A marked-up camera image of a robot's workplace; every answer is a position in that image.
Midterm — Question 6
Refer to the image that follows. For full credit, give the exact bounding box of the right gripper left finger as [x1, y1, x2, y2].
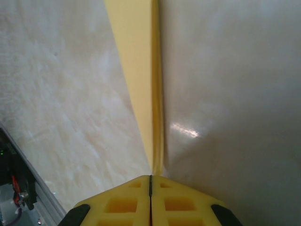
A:
[60, 174, 151, 226]

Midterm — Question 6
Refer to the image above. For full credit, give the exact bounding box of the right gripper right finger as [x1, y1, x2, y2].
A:
[151, 175, 243, 226]

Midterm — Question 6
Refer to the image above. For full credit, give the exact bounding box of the controller board with green light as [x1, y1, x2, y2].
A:
[0, 141, 10, 161]

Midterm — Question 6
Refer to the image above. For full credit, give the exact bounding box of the long aluminium mounting rail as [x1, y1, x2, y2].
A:
[0, 121, 68, 226]

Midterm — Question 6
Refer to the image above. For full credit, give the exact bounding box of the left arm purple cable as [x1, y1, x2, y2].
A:
[0, 206, 24, 226]

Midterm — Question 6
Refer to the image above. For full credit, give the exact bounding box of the left arm red wire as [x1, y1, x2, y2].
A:
[12, 175, 21, 207]

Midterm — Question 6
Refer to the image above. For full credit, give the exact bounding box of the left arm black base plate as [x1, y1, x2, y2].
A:
[0, 128, 38, 210]

